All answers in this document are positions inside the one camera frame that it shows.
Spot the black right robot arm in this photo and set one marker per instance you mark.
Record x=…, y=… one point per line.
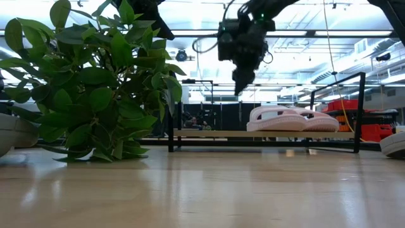
x=392, y=12

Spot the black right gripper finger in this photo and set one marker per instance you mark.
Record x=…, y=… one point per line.
x=243, y=79

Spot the black metal shoe shelf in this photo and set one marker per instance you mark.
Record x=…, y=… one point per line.
x=360, y=111

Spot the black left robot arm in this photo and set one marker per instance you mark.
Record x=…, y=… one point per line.
x=144, y=3

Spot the person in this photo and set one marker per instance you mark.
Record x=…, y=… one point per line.
x=194, y=122

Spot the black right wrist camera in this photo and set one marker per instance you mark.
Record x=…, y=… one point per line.
x=228, y=41

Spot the pink foam slide sandal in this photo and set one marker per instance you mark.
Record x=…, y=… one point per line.
x=322, y=123
x=275, y=123

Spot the round black ceiling lamp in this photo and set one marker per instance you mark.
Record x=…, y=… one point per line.
x=181, y=55

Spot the black overhead beam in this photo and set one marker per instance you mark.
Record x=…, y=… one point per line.
x=332, y=33

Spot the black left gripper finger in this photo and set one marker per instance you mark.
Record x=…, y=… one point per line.
x=163, y=30

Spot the green artificial leafy plant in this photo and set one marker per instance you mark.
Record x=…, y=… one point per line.
x=95, y=95

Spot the grey foam slide sandal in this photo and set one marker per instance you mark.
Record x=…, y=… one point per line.
x=394, y=145
x=16, y=133

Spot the red plastic bin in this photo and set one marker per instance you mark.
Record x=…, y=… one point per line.
x=343, y=105
x=375, y=133

